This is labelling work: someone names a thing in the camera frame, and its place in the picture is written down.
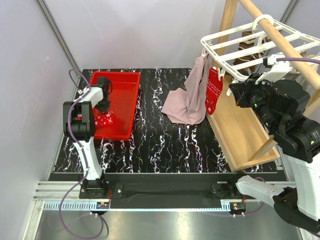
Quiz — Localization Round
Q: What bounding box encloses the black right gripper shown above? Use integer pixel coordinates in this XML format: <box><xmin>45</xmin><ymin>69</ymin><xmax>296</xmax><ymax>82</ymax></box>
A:
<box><xmin>230</xmin><ymin>71</ymin><xmax>279</xmax><ymax>130</ymax></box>

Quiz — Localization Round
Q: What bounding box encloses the red snowflake sock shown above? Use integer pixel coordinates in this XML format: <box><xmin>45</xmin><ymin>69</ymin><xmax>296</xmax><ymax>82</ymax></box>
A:
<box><xmin>205</xmin><ymin>67</ymin><xmax>223</xmax><ymax>115</ymax></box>
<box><xmin>94</xmin><ymin>111</ymin><xmax>116</xmax><ymax>129</ymax></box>

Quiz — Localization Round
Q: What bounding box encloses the white clip hanger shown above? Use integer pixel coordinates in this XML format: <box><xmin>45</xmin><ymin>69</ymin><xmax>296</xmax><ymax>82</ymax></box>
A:
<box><xmin>200</xmin><ymin>14</ymin><xmax>320</xmax><ymax>83</ymax></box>

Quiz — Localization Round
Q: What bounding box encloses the brown striped sock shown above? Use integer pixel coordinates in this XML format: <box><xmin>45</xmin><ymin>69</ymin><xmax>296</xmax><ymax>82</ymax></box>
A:
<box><xmin>233</xmin><ymin>31</ymin><xmax>266</xmax><ymax>70</ymax></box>

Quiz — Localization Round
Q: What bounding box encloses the mauve sock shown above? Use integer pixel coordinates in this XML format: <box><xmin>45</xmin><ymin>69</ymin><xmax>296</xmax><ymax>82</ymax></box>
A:
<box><xmin>161</xmin><ymin>55</ymin><xmax>212</xmax><ymax>125</ymax></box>

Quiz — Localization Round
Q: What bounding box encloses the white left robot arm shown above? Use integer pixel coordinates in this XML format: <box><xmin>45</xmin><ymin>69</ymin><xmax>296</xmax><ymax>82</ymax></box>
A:
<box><xmin>62</xmin><ymin>77</ymin><xmax>113</xmax><ymax>198</ymax></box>

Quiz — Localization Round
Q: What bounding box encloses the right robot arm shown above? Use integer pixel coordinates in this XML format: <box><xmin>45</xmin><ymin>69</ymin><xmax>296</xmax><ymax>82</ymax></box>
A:
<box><xmin>227</xmin><ymin>75</ymin><xmax>320</xmax><ymax>234</ymax></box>

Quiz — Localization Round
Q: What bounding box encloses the red plastic bin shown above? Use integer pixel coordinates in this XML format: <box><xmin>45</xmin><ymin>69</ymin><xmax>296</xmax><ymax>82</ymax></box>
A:
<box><xmin>90</xmin><ymin>71</ymin><xmax>141</xmax><ymax>141</ymax></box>

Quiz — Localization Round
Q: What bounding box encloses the wooden hanging rod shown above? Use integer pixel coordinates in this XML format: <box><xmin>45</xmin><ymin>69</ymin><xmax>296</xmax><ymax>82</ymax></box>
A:
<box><xmin>238</xmin><ymin>0</ymin><xmax>320</xmax><ymax>90</ymax></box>

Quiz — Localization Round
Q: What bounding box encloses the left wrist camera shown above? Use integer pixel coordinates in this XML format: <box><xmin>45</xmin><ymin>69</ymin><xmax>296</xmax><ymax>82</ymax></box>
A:
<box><xmin>96</xmin><ymin>76</ymin><xmax>110</xmax><ymax>94</ymax></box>

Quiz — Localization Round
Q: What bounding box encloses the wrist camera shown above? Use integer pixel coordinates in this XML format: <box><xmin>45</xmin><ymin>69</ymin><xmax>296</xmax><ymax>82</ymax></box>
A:
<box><xmin>255</xmin><ymin>54</ymin><xmax>292</xmax><ymax>85</ymax></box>
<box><xmin>96</xmin><ymin>76</ymin><xmax>110</xmax><ymax>94</ymax></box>

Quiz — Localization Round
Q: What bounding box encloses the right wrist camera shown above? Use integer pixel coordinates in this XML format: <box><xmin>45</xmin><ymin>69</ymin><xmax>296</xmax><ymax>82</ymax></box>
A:
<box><xmin>255</xmin><ymin>54</ymin><xmax>292</xmax><ymax>85</ymax></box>

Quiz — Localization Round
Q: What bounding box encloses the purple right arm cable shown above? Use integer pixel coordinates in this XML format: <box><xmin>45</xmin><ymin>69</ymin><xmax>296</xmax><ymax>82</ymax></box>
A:
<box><xmin>274</xmin><ymin>57</ymin><xmax>320</xmax><ymax>65</ymax></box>

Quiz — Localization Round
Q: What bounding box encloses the wooden rack frame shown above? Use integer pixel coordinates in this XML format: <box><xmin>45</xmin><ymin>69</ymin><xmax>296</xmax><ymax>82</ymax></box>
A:
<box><xmin>207</xmin><ymin>0</ymin><xmax>320</xmax><ymax>172</ymax></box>

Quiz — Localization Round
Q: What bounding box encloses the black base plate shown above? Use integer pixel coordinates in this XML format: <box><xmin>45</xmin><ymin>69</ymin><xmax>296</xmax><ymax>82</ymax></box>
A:
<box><xmin>79</xmin><ymin>172</ymin><xmax>245</xmax><ymax>212</ymax></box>

